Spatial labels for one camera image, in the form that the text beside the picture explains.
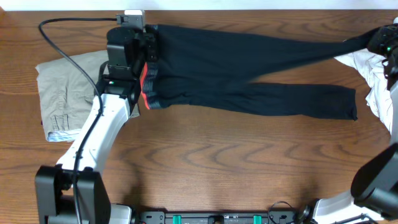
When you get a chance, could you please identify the black leggings with red waistband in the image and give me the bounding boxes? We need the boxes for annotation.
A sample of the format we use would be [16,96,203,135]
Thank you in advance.
[141,25,373,120]

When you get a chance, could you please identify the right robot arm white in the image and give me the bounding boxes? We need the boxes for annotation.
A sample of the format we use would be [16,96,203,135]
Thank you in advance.
[295,22,397,224]

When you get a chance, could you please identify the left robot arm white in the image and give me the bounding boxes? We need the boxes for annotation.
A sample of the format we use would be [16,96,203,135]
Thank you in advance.
[35,26,157,224]

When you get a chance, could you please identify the white crumpled shirt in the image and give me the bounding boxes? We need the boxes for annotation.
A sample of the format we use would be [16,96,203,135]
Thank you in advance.
[336,49,397,141]

